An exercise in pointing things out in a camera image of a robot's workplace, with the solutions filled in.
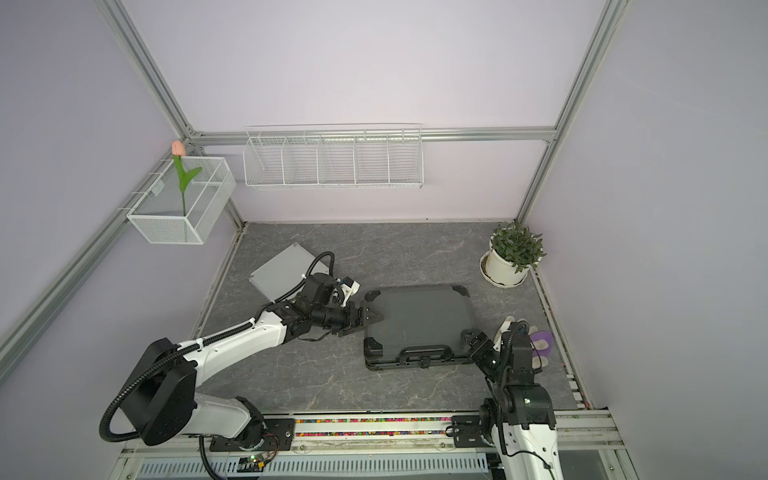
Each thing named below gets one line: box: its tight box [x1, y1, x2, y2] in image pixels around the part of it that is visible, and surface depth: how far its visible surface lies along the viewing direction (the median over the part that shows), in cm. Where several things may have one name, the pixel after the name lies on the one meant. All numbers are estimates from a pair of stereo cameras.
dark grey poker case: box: [364, 284, 473, 369], surface depth 81 cm
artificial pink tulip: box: [172, 140, 203, 217], surface depth 86 cm
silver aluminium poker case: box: [249, 242, 329, 302], surface depth 104 cm
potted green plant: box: [479, 219, 547, 287], surface depth 93 cm
